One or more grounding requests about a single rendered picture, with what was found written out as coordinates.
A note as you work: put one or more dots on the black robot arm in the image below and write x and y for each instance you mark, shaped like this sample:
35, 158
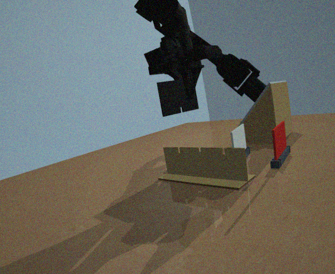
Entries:
172, 15

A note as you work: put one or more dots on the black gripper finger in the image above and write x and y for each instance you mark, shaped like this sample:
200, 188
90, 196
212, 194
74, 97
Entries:
174, 74
190, 75

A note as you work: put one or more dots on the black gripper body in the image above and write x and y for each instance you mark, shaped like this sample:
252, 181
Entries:
192, 56

